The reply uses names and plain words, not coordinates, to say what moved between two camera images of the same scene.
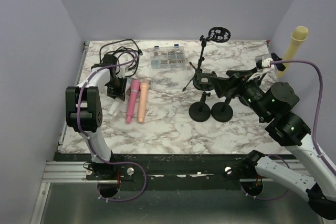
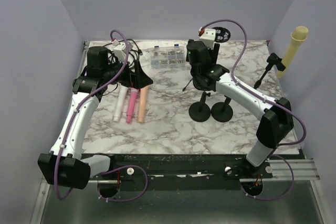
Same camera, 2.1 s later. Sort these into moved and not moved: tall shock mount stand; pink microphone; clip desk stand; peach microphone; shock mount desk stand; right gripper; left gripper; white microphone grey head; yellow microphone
Moved: left gripper; white microphone grey head; right gripper
Not moved: yellow microphone; pink microphone; shock mount desk stand; tall shock mount stand; peach microphone; clip desk stand
